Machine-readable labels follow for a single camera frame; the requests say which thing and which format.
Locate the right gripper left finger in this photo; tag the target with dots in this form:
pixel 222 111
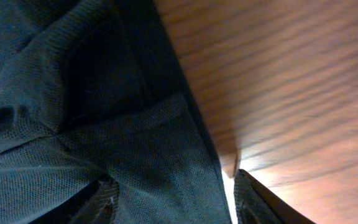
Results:
pixel 101 207

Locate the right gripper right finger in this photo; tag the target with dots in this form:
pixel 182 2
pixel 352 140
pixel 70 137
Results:
pixel 256 204

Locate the black Sydrogen polo shirt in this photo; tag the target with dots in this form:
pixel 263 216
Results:
pixel 92 91

